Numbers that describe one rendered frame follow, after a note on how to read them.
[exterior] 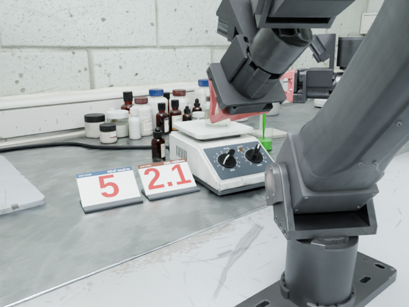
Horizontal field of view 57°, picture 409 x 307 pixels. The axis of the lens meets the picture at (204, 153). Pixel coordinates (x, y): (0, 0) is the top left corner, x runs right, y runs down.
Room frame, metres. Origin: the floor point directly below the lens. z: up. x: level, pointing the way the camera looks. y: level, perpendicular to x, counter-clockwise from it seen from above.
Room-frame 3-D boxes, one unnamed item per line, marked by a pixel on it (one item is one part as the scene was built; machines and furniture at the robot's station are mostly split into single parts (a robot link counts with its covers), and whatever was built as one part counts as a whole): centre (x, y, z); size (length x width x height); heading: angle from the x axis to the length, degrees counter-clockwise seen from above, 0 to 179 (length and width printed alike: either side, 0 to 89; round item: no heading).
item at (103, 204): (0.55, 0.15, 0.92); 0.09 x 0.06 x 0.04; 117
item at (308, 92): (0.81, -0.24, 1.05); 0.10 x 0.07 x 0.07; 159
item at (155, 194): (0.60, 0.06, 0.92); 0.09 x 0.06 x 0.04; 117
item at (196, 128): (0.71, -0.01, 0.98); 0.12 x 0.12 x 0.01; 28
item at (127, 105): (1.05, 0.21, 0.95); 0.04 x 0.04 x 0.11
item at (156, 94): (1.06, 0.14, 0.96); 0.06 x 0.06 x 0.11
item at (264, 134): (0.85, -0.14, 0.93); 0.04 x 0.04 x 0.06
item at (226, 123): (0.70, -0.02, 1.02); 0.06 x 0.05 x 0.08; 155
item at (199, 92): (1.19, 0.00, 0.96); 0.07 x 0.07 x 0.13
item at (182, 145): (0.69, -0.03, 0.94); 0.22 x 0.13 x 0.08; 28
